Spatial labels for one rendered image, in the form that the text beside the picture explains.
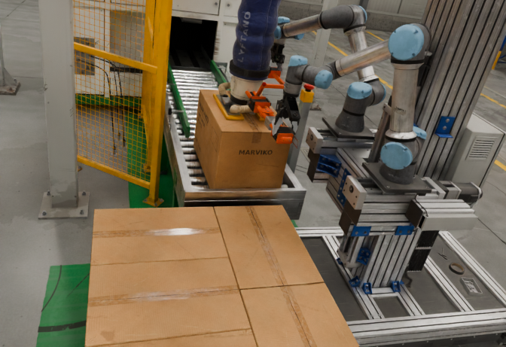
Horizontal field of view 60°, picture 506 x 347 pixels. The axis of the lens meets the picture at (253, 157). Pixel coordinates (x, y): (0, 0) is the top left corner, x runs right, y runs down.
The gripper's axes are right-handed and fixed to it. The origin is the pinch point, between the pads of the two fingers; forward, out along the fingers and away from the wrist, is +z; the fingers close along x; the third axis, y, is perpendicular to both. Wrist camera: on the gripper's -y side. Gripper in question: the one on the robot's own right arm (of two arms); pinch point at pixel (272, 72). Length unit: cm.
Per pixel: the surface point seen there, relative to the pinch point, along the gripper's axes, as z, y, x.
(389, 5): 50, -776, 612
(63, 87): 20, -8, -125
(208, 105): 13, 26, -45
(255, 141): 18, 60, -27
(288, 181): 51, 50, 3
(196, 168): 56, 25, -48
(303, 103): 15.8, 10.7, 21.9
